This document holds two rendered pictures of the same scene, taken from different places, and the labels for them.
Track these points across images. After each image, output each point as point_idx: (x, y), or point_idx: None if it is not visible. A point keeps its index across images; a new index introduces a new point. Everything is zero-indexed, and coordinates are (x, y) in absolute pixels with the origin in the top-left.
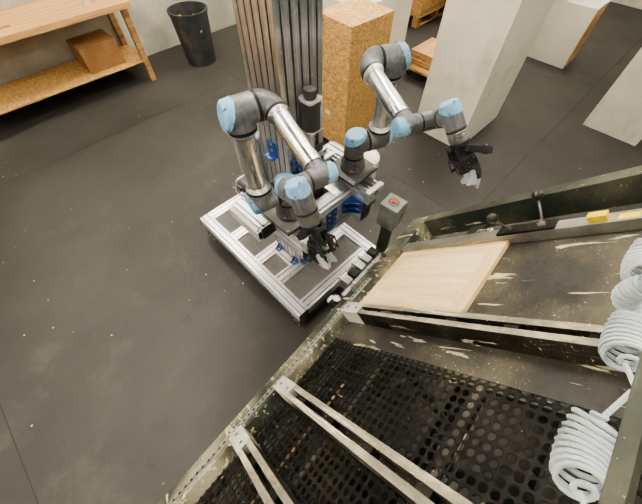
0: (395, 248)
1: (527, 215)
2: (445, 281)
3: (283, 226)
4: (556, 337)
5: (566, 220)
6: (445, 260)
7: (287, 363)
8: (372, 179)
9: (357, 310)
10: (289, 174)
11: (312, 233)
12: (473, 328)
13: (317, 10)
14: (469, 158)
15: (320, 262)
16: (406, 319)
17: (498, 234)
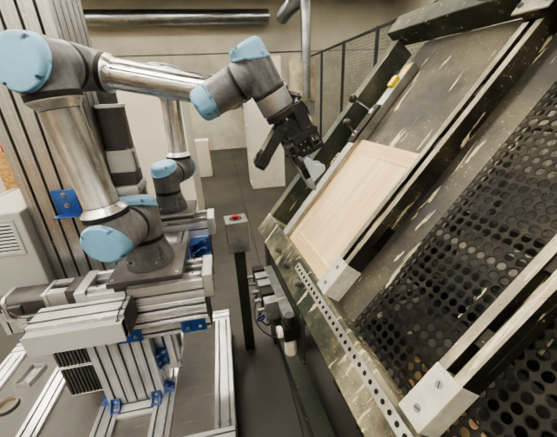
0: (279, 240)
1: (340, 144)
2: (368, 180)
3: (163, 273)
4: (512, 53)
5: (379, 101)
6: (340, 187)
7: (362, 410)
8: (199, 211)
9: (344, 264)
10: (133, 195)
11: (288, 125)
12: (465, 115)
13: (79, 10)
14: (296, 98)
15: (310, 173)
16: (408, 188)
17: (353, 140)
